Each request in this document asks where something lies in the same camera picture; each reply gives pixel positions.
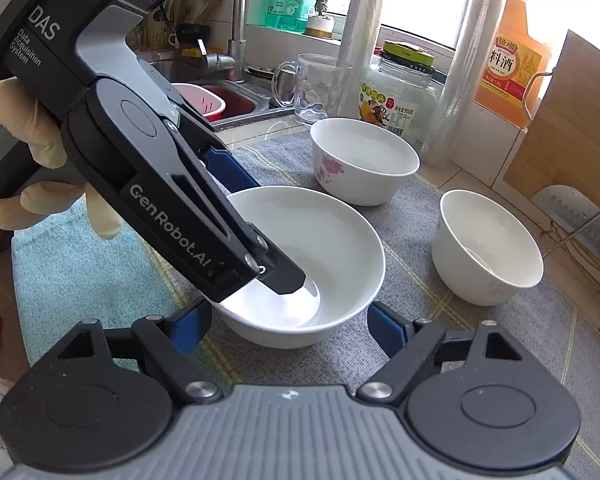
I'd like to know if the steel kitchen faucet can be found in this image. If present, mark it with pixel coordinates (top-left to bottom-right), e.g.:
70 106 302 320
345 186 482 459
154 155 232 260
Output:
195 0 251 83

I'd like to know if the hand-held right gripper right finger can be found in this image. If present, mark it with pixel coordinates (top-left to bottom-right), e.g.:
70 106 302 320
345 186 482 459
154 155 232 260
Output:
356 301 527 406

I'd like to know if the orange cooking wine jug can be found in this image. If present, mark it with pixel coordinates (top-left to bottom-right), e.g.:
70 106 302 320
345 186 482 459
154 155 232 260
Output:
474 0 556 128

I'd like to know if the black handled cleaver knife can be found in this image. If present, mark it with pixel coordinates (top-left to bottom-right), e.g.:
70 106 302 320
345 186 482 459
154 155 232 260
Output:
532 185 600 268

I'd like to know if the bamboo cutting board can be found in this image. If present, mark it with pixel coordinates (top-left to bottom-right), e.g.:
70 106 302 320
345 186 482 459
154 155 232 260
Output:
502 29 600 211

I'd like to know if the clear plastic wrap roll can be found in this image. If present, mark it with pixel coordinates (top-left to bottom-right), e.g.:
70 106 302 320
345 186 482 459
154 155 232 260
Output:
337 0 385 111
420 0 508 170

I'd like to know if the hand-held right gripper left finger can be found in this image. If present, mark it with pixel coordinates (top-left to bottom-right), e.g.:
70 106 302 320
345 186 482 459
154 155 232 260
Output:
50 297 221 407

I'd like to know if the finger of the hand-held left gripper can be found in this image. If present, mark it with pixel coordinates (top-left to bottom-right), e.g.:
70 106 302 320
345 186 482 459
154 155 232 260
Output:
124 116 308 305
167 85 262 193

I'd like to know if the clear glass mug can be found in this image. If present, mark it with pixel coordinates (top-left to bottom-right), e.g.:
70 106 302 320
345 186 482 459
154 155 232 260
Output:
271 53 353 127

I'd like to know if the person's left hand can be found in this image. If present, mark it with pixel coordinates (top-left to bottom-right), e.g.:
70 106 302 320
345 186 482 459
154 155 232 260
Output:
0 78 124 241

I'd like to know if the metal wire board rack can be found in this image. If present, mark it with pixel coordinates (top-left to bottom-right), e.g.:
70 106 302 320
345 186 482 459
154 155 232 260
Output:
522 69 600 308

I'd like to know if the red plastic colander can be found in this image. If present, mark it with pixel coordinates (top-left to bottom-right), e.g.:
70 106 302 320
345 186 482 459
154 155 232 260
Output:
171 82 228 123

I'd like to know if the glass jar with label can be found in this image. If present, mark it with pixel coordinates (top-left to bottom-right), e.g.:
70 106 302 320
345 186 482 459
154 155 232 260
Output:
357 40 441 148

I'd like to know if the steel kitchen sink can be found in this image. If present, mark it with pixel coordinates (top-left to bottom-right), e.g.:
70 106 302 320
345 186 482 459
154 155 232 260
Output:
147 55 301 133

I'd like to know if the small potted plant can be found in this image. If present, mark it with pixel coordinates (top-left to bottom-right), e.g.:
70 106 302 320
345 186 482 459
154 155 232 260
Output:
305 0 336 38

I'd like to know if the grey blue checked cloth mat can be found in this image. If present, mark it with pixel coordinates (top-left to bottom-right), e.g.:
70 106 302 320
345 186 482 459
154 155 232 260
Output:
11 127 600 441

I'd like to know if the white pink-floral bowl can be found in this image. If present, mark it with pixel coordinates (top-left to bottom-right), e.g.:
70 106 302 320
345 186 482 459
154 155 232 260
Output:
310 117 421 206
200 186 386 348
432 190 545 307

